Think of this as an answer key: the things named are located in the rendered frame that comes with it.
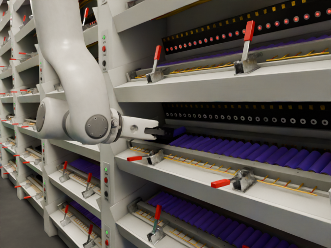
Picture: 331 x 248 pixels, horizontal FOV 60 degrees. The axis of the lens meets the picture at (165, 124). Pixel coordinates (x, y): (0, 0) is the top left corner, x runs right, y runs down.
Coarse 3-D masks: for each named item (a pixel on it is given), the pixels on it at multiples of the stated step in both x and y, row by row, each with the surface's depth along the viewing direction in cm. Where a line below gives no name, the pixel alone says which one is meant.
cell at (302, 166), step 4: (312, 152) 51; (316, 152) 51; (308, 156) 50; (312, 156) 50; (316, 156) 50; (320, 156) 51; (304, 160) 49; (308, 160) 49; (312, 160) 49; (316, 160) 50; (300, 164) 48; (304, 164) 48; (308, 164) 48; (312, 164) 49; (300, 168) 48; (304, 168) 48; (308, 168) 48
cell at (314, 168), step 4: (324, 156) 49; (328, 156) 49; (320, 160) 48; (324, 160) 48; (328, 160) 48; (316, 164) 47; (320, 164) 47; (324, 164) 47; (312, 168) 46; (316, 168) 46; (320, 168) 47; (316, 172) 46
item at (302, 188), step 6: (138, 150) 82; (144, 150) 80; (168, 156) 71; (192, 162) 64; (210, 168) 60; (216, 168) 59; (222, 168) 58; (264, 180) 50; (270, 180) 49; (288, 186) 47; (294, 186) 46; (312, 192) 44; (318, 192) 43; (324, 192) 42
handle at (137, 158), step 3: (153, 153) 71; (132, 156) 68; (135, 156) 68; (138, 156) 68; (141, 156) 68; (144, 156) 69; (147, 156) 70; (150, 156) 70; (129, 159) 66; (132, 159) 67; (135, 159) 67; (138, 159) 68; (141, 159) 68
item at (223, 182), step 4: (240, 172) 49; (240, 176) 50; (220, 180) 47; (224, 180) 47; (228, 180) 47; (232, 180) 48; (236, 180) 49; (212, 184) 46; (216, 184) 45; (220, 184) 46; (224, 184) 47; (228, 184) 47
